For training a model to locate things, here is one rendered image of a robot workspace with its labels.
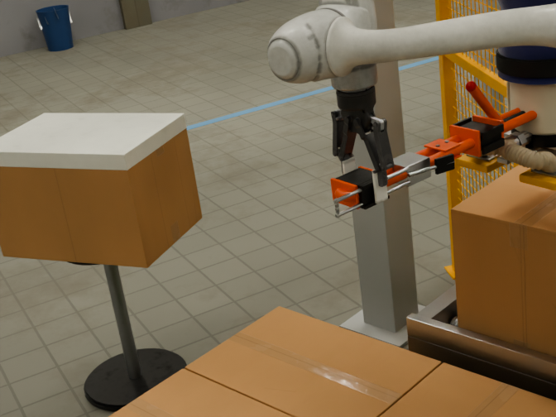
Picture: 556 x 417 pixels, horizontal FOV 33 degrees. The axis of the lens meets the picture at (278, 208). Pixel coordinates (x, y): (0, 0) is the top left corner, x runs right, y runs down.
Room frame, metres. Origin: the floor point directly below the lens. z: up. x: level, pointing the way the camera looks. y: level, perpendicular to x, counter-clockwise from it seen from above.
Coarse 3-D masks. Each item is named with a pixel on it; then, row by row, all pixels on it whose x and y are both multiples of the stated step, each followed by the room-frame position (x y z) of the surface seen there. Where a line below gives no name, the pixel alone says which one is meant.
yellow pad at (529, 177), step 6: (522, 174) 1.93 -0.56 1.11; (528, 174) 1.92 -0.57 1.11; (534, 174) 1.92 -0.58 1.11; (540, 174) 1.91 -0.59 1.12; (546, 174) 1.90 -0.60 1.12; (552, 174) 1.89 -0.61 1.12; (522, 180) 1.92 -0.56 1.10; (528, 180) 1.91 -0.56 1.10; (534, 180) 1.90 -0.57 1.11; (540, 180) 1.88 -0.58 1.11; (546, 180) 1.87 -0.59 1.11; (552, 180) 1.87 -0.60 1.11; (540, 186) 1.88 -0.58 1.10; (546, 186) 1.87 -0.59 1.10; (552, 186) 1.86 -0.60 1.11
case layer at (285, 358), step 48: (240, 336) 2.37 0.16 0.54; (288, 336) 2.33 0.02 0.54; (336, 336) 2.29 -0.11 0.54; (192, 384) 2.15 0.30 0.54; (240, 384) 2.12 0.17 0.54; (288, 384) 2.09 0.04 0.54; (336, 384) 2.06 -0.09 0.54; (384, 384) 2.02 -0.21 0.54; (432, 384) 1.99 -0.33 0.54; (480, 384) 1.97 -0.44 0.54
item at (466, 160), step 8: (456, 160) 2.08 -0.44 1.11; (464, 160) 2.07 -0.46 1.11; (472, 160) 2.06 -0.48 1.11; (480, 160) 2.05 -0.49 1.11; (488, 160) 2.03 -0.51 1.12; (496, 160) 2.04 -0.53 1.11; (472, 168) 2.04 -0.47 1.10; (480, 168) 2.02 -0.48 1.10; (488, 168) 2.01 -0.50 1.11; (496, 168) 2.03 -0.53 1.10
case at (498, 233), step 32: (480, 192) 2.24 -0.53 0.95; (512, 192) 2.21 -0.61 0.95; (544, 192) 2.18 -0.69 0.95; (480, 224) 2.10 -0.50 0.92; (512, 224) 2.03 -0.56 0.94; (544, 224) 2.00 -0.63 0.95; (480, 256) 2.10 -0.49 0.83; (512, 256) 2.04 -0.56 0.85; (544, 256) 1.97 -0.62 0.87; (480, 288) 2.11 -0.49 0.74; (512, 288) 2.04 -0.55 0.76; (544, 288) 1.97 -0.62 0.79; (480, 320) 2.11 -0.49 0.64; (512, 320) 2.04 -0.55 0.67; (544, 320) 1.98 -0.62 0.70; (544, 352) 1.98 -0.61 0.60
